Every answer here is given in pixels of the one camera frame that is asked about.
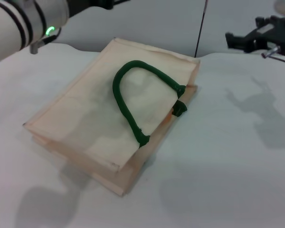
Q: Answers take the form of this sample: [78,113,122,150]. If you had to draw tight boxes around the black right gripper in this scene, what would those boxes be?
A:
[225,15,285,53]

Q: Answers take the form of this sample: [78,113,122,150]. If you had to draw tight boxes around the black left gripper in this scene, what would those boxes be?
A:
[66,0,132,18]

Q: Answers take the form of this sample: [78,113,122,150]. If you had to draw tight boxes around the beige tote bag green handles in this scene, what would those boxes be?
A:
[22,37,201,198]

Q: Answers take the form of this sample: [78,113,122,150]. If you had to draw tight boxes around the right wrist cable metal plug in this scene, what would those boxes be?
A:
[261,46,285,67]

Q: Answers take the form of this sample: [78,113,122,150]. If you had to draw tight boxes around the wrist cable metal plug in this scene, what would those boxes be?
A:
[261,46,285,67]
[29,27,62,55]

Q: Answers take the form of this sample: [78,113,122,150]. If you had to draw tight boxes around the left wrist cable metal plug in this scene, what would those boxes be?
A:
[29,27,62,55]

